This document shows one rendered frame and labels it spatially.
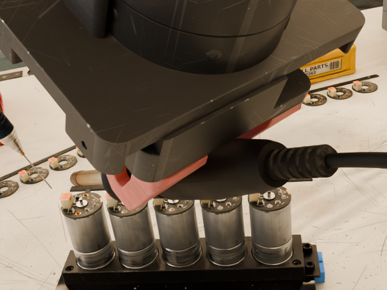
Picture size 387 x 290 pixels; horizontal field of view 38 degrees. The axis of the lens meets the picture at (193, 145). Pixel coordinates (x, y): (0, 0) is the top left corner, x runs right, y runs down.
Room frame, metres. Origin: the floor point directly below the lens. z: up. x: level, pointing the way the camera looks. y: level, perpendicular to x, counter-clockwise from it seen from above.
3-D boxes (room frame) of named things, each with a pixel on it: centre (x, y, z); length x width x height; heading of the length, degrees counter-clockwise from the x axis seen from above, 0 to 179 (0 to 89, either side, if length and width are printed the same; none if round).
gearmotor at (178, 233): (0.27, 0.02, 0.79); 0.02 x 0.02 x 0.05
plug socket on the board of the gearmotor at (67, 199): (0.28, 0.08, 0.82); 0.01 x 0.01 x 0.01; 81
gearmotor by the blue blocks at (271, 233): (0.26, -0.04, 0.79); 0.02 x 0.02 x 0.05
